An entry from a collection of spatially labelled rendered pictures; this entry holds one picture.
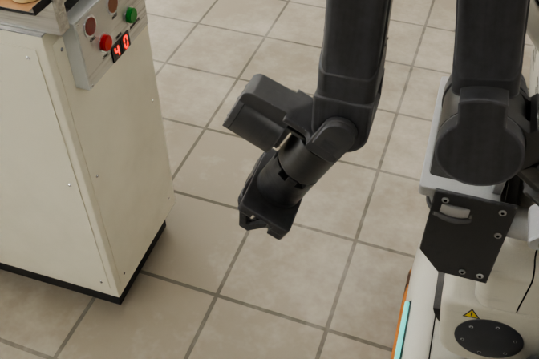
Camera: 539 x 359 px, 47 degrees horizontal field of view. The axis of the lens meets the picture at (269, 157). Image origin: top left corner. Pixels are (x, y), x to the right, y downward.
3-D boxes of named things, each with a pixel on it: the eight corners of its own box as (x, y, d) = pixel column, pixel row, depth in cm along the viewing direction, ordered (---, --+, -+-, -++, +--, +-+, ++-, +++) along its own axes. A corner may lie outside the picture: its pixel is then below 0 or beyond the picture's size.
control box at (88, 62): (74, 87, 112) (55, 21, 103) (134, 20, 129) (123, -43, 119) (91, 91, 112) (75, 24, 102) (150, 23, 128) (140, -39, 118)
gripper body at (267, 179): (233, 211, 71) (261, 178, 66) (261, 154, 78) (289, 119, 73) (281, 240, 72) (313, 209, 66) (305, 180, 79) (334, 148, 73)
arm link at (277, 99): (362, 138, 58) (378, 86, 64) (258, 73, 57) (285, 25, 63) (301, 201, 67) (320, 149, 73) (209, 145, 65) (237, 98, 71)
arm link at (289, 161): (343, 164, 64) (354, 130, 68) (287, 129, 63) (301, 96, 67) (310, 197, 69) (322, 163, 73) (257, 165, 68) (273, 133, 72)
